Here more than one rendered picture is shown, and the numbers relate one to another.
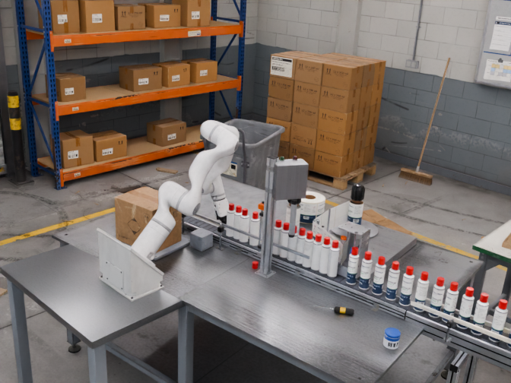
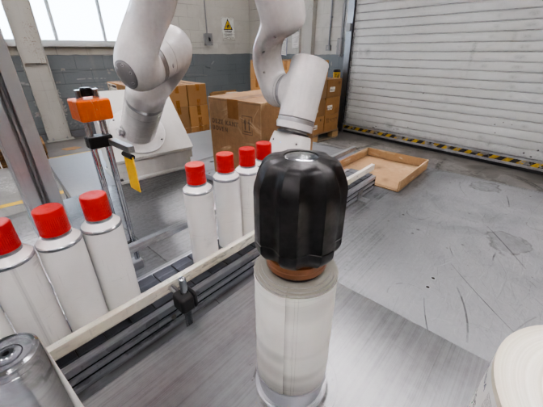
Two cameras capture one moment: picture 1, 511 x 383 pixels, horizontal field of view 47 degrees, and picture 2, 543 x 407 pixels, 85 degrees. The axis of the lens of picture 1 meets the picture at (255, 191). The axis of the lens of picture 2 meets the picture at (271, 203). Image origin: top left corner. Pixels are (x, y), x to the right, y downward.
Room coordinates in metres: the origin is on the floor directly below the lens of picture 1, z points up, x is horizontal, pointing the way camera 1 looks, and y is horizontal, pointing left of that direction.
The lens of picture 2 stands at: (3.27, -0.47, 1.26)
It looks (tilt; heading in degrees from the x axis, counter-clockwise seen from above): 27 degrees down; 96
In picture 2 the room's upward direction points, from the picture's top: straight up
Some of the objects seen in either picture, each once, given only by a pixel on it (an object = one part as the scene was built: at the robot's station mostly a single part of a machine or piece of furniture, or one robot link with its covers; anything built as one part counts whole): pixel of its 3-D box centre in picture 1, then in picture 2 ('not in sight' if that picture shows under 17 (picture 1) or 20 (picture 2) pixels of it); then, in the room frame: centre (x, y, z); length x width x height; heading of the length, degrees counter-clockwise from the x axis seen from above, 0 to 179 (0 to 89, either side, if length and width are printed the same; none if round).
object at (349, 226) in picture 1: (354, 228); not in sight; (2.83, -0.53, 1.14); 0.14 x 0.11 x 0.01; 54
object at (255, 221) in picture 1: (254, 228); (200, 216); (3.10, -0.01, 0.98); 0.05 x 0.05 x 0.20
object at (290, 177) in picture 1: (288, 178); not in sight; (2.87, -0.17, 1.38); 0.17 x 0.10 x 0.19; 109
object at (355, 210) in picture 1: (356, 206); not in sight; (3.39, -0.63, 1.04); 0.09 x 0.09 x 0.29
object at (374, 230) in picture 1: (353, 228); not in sight; (3.39, -0.63, 0.89); 0.31 x 0.31 x 0.01
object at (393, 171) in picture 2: not in sight; (380, 166); (3.60, 0.67, 0.85); 0.30 x 0.26 x 0.04; 54
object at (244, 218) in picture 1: (244, 225); (228, 202); (3.13, 0.05, 0.98); 0.05 x 0.05 x 0.20
